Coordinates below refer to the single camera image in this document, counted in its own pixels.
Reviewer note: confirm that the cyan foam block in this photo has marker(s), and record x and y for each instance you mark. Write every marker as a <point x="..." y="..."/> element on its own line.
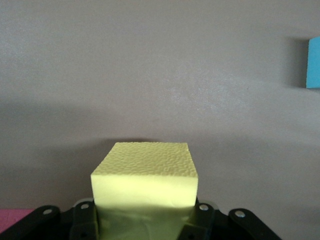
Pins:
<point x="313" y="62"/>

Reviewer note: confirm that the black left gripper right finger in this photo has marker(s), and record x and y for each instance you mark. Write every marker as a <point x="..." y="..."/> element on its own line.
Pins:
<point x="200" y="222"/>

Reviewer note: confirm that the red foam block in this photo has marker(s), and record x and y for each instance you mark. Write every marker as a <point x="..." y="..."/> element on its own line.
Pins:
<point x="12" y="217"/>

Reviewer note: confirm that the yellow foam block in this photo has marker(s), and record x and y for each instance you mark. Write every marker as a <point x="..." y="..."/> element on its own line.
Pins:
<point x="145" y="180"/>

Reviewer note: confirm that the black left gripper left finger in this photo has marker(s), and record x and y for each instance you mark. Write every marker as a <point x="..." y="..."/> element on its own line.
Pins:
<point x="85" y="222"/>

